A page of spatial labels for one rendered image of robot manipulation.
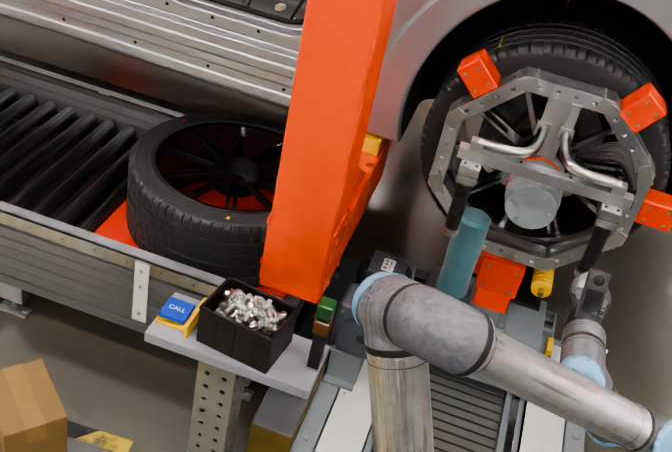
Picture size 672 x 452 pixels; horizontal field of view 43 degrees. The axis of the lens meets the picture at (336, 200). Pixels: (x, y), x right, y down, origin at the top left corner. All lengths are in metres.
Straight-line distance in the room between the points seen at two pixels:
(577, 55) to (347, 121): 0.65
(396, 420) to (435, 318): 0.24
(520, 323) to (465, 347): 1.42
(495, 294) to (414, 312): 1.11
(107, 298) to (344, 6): 1.23
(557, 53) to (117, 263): 1.32
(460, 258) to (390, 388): 0.83
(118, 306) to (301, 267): 0.69
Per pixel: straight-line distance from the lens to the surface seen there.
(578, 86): 2.24
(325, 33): 1.84
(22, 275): 2.76
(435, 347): 1.42
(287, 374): 2.13
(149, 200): 2.54
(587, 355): 1.82
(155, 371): 2.71
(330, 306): 2.01
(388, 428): 1.58
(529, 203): 2.18
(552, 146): 2.27
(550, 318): 3.03
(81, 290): 2.66
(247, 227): 2.45
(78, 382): 2.68
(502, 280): 2.49
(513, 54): 2.26
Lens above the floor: 1.98
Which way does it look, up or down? 34 degrees down
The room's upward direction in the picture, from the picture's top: 12 degrees clockwise
